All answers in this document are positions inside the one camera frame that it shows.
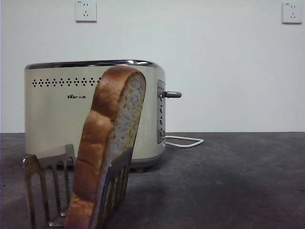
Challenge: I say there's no grey toaster lever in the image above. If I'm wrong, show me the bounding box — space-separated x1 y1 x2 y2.
159 90 182 99

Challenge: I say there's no white wall socket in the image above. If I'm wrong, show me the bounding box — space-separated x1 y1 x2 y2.
282 1 300 24
75 0 98 23

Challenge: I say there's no beige two-slot toaster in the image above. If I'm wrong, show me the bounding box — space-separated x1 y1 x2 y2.
24 59 166 173

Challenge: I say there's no steel toast rack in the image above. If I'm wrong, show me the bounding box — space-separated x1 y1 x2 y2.
22 144 134 229

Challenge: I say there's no brown-crusted bread slice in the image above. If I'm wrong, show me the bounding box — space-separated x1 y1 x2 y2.
64 65 147 229

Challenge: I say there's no white power cable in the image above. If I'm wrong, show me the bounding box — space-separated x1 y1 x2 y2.
164 135 204 149

